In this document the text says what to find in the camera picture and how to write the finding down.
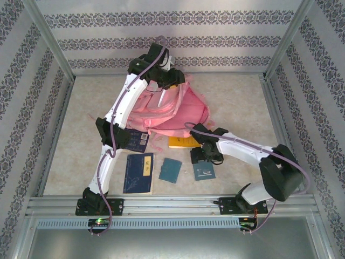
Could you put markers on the teal notebook with barcode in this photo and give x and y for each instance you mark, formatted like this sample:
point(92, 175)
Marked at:
point(205, 172)

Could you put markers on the pink school backpack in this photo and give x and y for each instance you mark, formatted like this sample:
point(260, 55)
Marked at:
point(183, 113)

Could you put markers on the small teal notebook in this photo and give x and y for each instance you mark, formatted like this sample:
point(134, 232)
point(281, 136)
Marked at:
point(169, 170)

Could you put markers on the blue book with yellow label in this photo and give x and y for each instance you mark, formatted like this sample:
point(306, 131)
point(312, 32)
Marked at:
point(138, 174)

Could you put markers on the dark blue book white print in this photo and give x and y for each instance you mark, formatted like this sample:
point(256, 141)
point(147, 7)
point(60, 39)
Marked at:
point(137, 141)

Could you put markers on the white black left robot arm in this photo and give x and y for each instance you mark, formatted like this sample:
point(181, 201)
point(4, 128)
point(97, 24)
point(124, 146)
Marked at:
point(130, 99)

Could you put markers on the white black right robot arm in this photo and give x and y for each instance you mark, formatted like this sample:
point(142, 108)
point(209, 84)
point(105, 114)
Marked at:
point(237, 151)

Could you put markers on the controller board with LED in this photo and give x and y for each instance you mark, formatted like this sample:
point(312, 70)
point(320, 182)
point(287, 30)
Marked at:
point(248, 223)
point(99, 222)

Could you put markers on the grey sheet metal panel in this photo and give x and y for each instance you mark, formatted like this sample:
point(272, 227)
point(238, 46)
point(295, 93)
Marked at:
point(167, 245)

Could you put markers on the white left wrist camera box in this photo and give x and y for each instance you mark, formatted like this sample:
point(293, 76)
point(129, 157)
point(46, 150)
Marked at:
point(167, 66)

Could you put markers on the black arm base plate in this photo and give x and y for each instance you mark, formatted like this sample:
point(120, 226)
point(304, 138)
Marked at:
point(226, 206)
point(117, 207)

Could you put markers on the long aluminium base rail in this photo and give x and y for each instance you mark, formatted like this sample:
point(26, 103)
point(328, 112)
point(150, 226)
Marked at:
point(167, 206)

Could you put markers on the aluminium side rail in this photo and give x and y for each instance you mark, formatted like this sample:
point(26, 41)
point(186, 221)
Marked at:
point(271, 97)
point(56, 135)

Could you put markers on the aluminium frame post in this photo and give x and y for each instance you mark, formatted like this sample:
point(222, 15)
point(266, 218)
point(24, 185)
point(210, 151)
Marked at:
point(48, 35)
point(291, 35)

